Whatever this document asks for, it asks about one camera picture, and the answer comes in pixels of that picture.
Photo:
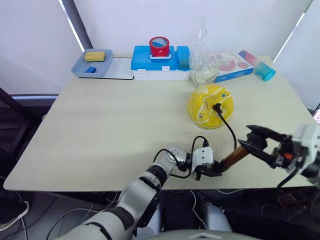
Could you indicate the white flat board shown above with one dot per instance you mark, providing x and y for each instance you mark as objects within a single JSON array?
[{"x": 120, "y": 67}]

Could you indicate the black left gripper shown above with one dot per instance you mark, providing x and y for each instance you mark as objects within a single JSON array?
[{"x": 200, "y": 170}]

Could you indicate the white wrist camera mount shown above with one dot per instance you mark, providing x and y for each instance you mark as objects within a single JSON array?
[
  {"x": 203, "y": 155},
  {"x": 308, "y": 140}
]

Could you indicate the small blue block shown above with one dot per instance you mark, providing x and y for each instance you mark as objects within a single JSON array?
[{"x": 90, "y": 69}]

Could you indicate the pink and blue flat carton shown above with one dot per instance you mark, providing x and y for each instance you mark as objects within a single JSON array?
[{"x": 235, "y": 66}]

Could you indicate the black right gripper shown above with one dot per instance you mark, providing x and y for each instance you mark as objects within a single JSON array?
[{"x": 286, "y": 155}]

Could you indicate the pink-to-blue gradient cylinder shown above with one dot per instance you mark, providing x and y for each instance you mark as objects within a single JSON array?
[{"x": 260, "y": 66}]

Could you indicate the red tape roll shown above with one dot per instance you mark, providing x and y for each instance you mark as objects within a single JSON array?
[{"x": 159, "y": 50}]

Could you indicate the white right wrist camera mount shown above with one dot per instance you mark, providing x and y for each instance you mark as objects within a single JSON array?
[{"x": 308, "y": 140}]

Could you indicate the small light blue box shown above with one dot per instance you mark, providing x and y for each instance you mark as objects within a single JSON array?
[{"x": 183, "y": 53}]

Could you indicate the yellow sponge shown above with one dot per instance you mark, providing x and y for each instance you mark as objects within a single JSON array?
[{"x": 94, "y": 56}]

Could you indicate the gold and black hand pump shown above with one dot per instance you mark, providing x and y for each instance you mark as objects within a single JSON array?
[{"x": 235, "y": 156}]

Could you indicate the black diagonal strut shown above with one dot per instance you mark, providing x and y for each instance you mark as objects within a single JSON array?
[{"x": 12, "y": 102}]

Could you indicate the blue and white plastic case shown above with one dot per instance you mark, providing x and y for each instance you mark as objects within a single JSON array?
[{"x": 155, "y": 67}]

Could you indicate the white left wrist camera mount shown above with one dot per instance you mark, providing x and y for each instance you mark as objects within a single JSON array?
[{"x": 203, "y": 155}]

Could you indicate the black frame pole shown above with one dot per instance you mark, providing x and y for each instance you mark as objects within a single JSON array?
[{"x": 80, "y": 25}]

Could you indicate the silver rounded robot leg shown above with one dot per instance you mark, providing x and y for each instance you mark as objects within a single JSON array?
[
  {"x": 155, "y": 220},
  {"x": 215, "y": 217}
]

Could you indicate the black and white sneaker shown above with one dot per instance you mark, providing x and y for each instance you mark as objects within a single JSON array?
[{"x": 13, "y": 212}]

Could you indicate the blue-grey plastic tray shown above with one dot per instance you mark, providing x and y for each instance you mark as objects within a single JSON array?
[{"x": 100, "y": 67}]

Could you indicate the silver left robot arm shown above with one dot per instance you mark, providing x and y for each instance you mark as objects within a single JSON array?
[{"x": 140, "y": 190}]

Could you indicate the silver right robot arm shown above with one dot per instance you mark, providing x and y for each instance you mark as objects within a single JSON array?
[{"x": 312, "y": 172}]

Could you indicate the clear plastic bag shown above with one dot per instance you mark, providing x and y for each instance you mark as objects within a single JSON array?
[{"x": 202, "y": 67}]

